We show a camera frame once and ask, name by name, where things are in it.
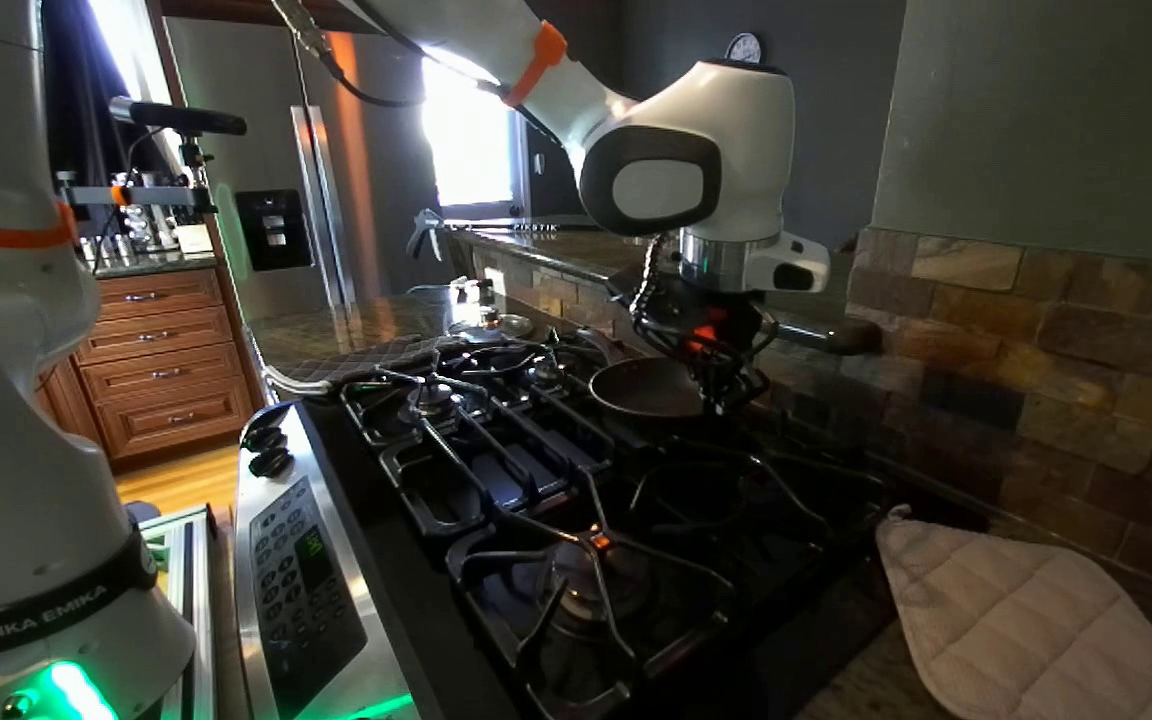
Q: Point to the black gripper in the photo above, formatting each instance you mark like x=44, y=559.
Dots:
x=697, y=320

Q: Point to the black frying pan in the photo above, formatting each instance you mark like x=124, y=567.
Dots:
x=640, y=390

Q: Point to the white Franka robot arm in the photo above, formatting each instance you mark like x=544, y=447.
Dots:
x=18, y=466

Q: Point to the black gas stove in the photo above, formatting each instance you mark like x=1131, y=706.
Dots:
x=578, y=532

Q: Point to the bright window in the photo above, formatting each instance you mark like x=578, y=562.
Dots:
x=464, y=133

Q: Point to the white quilted pot holder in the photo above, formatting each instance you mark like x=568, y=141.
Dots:
x=1030, y=624

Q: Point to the black stove knob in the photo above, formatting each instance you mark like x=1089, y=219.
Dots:
x=270, y=463
x=260, y=421

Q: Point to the stainless steel refrigerator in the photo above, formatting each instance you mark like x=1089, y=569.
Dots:
x=308, y=173

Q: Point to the wooden drawer cabinet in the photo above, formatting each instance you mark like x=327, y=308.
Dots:
x=162, y=367

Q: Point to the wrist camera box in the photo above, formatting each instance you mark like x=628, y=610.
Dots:
x=783, y=267

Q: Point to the black stereo camera bar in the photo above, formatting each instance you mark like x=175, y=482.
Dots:
x=183, y=118

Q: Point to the camera mount arm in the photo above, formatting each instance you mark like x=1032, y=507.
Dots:
x=138, y=194

